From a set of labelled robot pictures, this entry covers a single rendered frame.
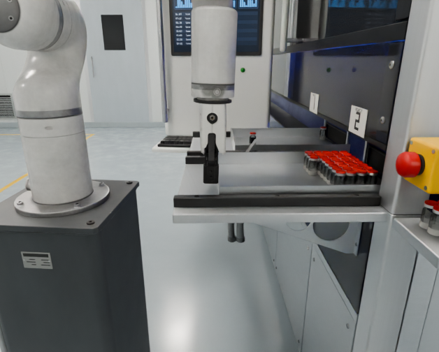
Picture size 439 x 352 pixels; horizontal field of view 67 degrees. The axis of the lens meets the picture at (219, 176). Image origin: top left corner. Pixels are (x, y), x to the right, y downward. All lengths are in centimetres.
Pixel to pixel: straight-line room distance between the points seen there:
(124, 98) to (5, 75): 207
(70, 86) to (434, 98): 64
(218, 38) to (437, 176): 41
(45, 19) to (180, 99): 101
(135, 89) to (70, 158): 557
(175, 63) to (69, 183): 98
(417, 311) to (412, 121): 40
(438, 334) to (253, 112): 108
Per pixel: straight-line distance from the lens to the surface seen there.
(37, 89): 70
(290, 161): 92
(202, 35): 63
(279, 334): 165
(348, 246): 82
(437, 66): 64
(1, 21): 66
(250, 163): 90
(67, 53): 77
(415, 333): 87
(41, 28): 67
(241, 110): 156
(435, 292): 83
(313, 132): 128
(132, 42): 625
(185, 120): 160
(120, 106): 636
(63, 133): 71
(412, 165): 57
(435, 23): 64
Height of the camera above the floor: 115
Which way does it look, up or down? 19 degrees down
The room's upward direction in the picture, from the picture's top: straight up
